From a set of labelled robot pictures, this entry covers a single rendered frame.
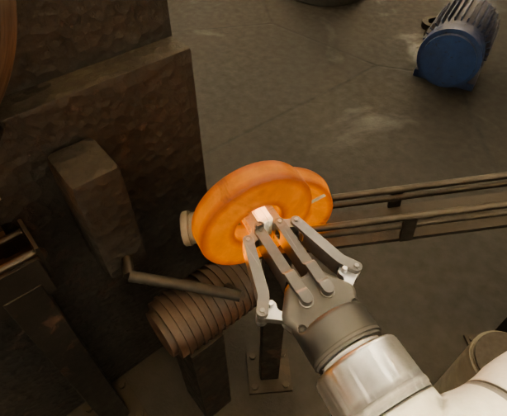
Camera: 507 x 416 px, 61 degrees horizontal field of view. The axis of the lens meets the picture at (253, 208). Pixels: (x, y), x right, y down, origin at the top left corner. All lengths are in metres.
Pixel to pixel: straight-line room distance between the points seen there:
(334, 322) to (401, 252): 1.20
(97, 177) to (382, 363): 0.46
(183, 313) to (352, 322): 0.44
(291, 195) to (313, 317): 0.15
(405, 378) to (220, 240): 0.25
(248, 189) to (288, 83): 1.86
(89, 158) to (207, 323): 0.36
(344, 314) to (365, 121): 1.74
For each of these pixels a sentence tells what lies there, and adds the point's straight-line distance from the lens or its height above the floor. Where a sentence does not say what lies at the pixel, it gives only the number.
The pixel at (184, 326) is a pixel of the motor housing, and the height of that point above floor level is 0.52.
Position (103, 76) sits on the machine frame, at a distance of 0.73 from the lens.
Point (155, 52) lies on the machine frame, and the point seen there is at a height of 0.87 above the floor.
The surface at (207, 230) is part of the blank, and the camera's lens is 0.49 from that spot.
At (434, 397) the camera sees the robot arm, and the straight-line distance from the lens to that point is 0.41.
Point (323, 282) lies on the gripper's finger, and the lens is 0.45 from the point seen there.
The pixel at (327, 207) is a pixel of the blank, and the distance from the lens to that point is 0.71.
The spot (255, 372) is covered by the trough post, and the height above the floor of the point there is 0.01.
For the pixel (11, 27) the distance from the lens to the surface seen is 0.54.
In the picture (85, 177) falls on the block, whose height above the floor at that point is 0.80.
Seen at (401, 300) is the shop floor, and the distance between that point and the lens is 1.50.
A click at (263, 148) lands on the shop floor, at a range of 1.90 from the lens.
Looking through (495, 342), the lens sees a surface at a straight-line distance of 0.89.
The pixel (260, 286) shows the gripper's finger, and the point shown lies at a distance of 0.45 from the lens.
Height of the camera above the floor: 1.23
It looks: 48 degrees down
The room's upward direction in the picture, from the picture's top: straight up
